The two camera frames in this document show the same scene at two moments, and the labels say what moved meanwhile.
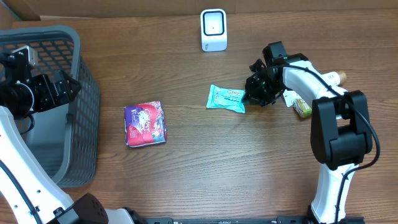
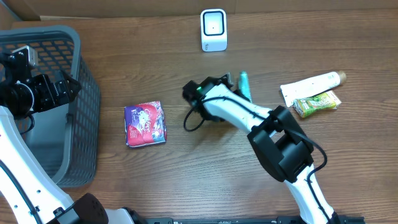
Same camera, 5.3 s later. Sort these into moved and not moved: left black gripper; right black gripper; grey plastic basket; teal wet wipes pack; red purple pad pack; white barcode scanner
Moved: right black gripper; teal wet wipes pack
Not moved: grey plastic basket; white barcode scanner; red purple pad pack; left black gripper
